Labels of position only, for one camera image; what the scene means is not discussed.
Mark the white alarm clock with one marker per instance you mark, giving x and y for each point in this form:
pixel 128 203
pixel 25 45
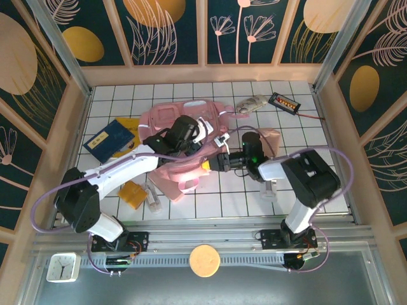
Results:
pixel 63 267

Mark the pink student backpack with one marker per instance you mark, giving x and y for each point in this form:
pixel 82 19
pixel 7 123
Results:
pixel 165 111

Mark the aluminium mounting rail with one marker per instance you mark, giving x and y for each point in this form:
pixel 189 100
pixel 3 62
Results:
pixel 203 236

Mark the round wooden disc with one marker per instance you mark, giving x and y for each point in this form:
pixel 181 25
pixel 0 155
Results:
pixel 204 261

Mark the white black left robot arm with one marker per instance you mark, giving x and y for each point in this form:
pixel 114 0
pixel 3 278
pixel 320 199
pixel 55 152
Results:
pixel 117 170

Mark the clear plastic pencil case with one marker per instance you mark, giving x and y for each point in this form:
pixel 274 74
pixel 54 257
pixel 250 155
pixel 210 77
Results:
pixel 154 200

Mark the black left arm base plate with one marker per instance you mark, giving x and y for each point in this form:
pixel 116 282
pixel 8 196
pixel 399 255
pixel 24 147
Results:
pixel 140 241

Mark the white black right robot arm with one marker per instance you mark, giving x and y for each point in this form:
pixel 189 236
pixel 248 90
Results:
pixel 311 178

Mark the yellow booklet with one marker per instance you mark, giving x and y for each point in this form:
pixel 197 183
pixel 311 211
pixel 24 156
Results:
pixel 130 125

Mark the blue notebook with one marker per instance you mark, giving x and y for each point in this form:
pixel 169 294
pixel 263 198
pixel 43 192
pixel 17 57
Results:
pixel 108 139

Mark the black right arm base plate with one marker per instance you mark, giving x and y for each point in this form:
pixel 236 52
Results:
pixel 270 238

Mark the aluminium corner post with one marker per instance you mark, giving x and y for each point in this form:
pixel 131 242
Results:
pixel 62 47
pixel 336 47

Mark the small white stand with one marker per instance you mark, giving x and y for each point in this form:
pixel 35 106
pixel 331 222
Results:
pixel 268 190

